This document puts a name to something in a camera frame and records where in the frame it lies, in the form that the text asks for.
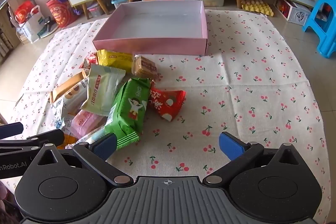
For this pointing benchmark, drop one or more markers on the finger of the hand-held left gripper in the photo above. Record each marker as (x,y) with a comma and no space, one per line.
(50,138)
(11,130)

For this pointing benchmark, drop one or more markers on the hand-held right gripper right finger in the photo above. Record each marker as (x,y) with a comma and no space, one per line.
(231,146)

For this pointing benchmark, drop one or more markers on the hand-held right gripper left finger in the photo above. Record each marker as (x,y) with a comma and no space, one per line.
(105,145)

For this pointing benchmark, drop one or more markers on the blue silver snack packet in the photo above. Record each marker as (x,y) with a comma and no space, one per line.
(59,115)

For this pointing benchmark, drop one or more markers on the pink snack packet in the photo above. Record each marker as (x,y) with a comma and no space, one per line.
(85,121)

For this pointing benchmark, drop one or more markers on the brown snack packet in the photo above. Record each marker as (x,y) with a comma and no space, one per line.
(63,88)

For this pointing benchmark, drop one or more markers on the white cookie snack packet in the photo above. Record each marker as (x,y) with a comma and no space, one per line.
(74,92)

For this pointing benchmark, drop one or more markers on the pale green snack packet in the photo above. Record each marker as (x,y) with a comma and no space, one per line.
(102,90)

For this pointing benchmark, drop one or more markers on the red snack packet white circles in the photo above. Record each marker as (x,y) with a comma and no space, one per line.
(165,103)

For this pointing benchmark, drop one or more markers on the red white striped snack packet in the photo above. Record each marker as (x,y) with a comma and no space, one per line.
(88,60)

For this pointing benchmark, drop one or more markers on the yellow snack packet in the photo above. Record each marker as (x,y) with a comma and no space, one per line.
(115,58)

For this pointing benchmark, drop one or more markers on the clear wafer biscuit packet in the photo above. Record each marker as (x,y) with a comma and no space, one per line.
(144,66)

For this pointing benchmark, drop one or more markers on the pink cardboard box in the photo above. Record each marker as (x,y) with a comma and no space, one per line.
(157,22)

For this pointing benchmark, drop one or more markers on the person's left forearm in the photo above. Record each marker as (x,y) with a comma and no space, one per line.
(5,203)

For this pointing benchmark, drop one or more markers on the cherry print cloth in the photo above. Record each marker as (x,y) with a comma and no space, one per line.
(249,87)

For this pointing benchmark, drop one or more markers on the wooden bookshelf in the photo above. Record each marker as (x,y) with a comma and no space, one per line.
(10,16)

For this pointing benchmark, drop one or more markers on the red gift bag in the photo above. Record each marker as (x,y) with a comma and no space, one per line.
(23,14)

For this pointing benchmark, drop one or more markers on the red printed lantern bag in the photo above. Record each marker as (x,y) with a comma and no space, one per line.
(59,14)

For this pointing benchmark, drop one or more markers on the small clear storage bin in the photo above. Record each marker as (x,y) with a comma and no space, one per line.
(95,10)

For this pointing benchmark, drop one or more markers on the yellow egg tray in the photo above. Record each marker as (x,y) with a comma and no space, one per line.
(257,6)

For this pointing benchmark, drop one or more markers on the clear bin blue lid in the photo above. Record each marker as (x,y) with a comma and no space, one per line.
(119,2)

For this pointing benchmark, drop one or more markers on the clear storage bin white lid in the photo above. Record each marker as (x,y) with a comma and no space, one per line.
(211,0)

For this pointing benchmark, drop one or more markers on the red toy box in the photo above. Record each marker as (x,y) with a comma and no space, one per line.
(282,7)

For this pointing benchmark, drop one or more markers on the white printed crate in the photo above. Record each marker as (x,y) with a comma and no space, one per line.
(299,14)

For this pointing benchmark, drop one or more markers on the blue plastic stool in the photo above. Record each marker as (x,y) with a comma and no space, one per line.
(324,19)

